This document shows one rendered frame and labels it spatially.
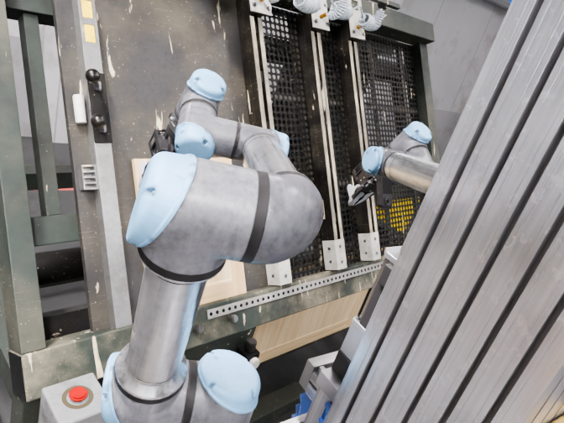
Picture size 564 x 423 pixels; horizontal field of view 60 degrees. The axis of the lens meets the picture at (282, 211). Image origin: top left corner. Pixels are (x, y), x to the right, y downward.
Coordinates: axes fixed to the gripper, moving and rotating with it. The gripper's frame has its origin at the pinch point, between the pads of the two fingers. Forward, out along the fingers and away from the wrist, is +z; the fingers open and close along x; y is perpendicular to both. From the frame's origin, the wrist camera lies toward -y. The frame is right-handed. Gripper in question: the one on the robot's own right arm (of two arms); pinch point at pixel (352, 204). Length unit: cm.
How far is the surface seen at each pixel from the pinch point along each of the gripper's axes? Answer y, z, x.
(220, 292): -7, 42, 33
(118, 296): -7, 35, 70
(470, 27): 379, 101, -553
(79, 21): 61, -4, 77
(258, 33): 73, -6, 12
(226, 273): -1.6, 39.3, 29.9
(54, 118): 276, 266, 9
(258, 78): 57, 2, 14
